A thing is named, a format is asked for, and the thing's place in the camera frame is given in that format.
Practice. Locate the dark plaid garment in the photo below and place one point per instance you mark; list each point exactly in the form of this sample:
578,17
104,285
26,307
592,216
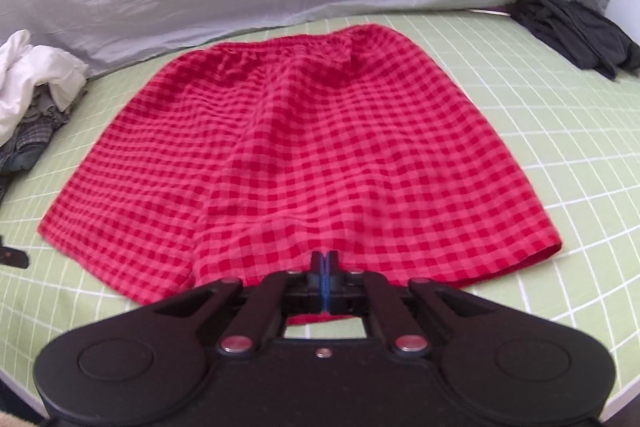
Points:
25,142

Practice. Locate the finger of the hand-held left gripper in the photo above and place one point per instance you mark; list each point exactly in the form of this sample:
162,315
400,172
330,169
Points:
12,254

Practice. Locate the grey-green garment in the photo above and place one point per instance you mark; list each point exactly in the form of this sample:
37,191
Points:
47,104

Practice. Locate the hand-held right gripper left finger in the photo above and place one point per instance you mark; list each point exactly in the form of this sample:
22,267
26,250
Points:
316,279

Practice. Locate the red checked shorts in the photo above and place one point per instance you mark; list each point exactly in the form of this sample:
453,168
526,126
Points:
300,147

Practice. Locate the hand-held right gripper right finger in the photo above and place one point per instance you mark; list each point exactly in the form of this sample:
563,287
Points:
331,279

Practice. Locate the dark grey garment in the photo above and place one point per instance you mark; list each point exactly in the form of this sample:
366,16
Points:
575,29

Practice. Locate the green grid mat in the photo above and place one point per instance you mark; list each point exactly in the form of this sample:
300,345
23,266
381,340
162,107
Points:
575,182

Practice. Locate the white shirt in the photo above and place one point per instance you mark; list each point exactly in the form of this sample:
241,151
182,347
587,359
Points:
35,72

